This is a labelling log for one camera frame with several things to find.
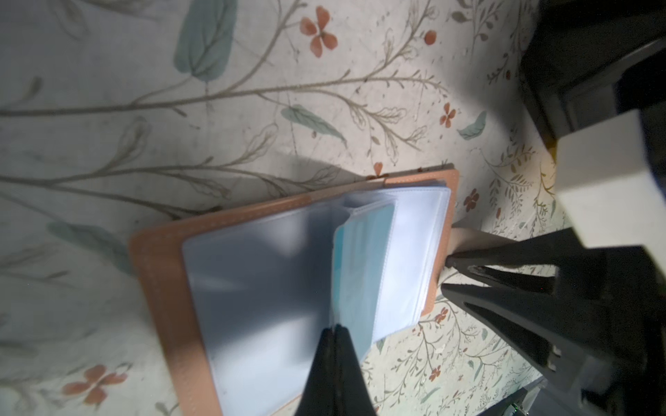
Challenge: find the black plastic bin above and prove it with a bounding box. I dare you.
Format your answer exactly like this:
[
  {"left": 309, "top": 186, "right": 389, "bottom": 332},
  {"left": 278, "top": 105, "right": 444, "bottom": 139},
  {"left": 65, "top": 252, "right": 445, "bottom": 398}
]
[{"left": 521, "top": 1, "right": 665, "bottom": 149}]

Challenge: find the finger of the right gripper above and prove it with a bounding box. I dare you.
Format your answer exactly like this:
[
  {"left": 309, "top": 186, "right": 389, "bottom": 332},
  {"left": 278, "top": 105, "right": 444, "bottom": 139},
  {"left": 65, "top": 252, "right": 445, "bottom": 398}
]
[
  {"left": 441, "top": 284, "right": 665, "bottom": 395},
  {"left": 446, "top": 228, "right": 650, "bottom": 294}
]

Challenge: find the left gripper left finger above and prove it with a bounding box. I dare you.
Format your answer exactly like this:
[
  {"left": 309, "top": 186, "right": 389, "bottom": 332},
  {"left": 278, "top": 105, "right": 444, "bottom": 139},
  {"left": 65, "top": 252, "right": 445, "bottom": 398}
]
[{"left": 295, "top": 329, "right": 336, "bottom": 416}]

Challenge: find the teal card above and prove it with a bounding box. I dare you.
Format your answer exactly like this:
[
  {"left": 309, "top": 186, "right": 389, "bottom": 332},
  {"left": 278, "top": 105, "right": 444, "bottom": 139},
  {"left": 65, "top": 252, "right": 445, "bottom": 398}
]
[{"left": 331, "top": 201, "right": 395, "bottom": 362}]

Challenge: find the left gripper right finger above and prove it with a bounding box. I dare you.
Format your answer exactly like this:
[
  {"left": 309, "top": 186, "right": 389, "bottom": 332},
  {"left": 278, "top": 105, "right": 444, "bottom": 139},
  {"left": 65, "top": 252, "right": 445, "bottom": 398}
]
[{"left": 333, "top": 325, "right": 376, "bottom": 416}]

